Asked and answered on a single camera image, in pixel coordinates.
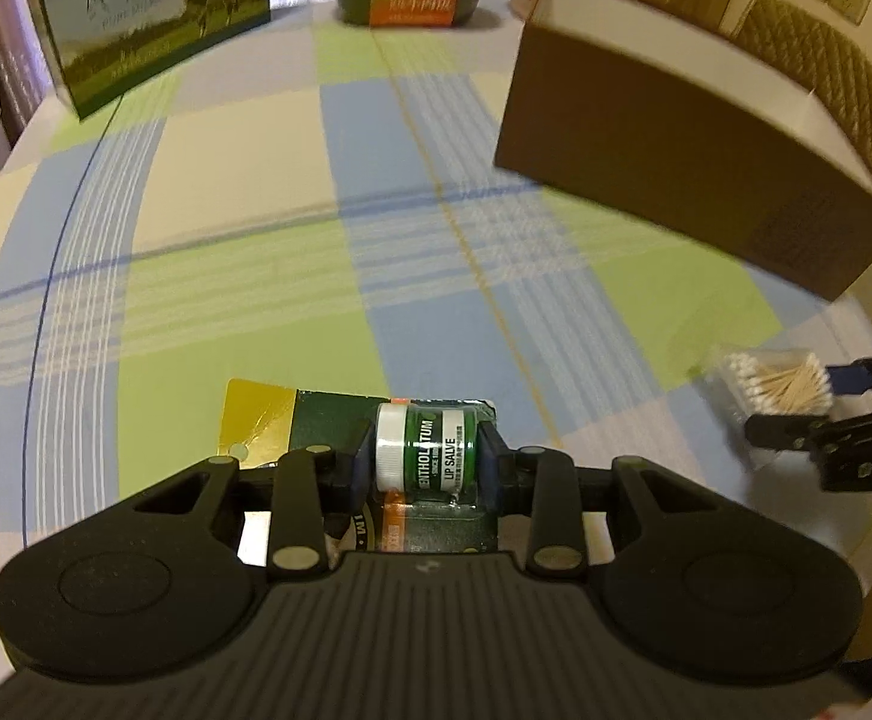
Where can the desktop with checked tablecloth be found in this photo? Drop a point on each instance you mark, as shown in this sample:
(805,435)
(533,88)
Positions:
(218,165)

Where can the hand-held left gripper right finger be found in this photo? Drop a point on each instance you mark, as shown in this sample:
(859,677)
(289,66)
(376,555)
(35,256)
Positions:
(487,465)

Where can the pale purple curtain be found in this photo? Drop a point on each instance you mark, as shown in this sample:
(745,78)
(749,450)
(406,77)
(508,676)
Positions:
(1,0)

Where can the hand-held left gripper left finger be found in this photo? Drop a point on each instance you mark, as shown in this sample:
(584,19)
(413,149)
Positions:
(361,465)

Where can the green milk carton box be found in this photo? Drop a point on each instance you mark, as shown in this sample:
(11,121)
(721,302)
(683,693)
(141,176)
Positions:
(143,15)

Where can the bag of cotton swabs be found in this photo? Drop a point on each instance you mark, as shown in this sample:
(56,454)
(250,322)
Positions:
(773,382)

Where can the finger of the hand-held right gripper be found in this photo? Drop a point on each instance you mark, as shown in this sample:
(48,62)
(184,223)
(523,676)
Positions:
(844,379)
(781,429)

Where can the green lip salve blister pack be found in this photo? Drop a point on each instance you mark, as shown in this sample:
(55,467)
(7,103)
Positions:
(421,450)

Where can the quilted beige chair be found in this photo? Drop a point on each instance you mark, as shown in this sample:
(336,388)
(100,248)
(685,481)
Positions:
(833,67)

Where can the brown cardboard box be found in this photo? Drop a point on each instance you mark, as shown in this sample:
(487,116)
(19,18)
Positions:
(668,142)

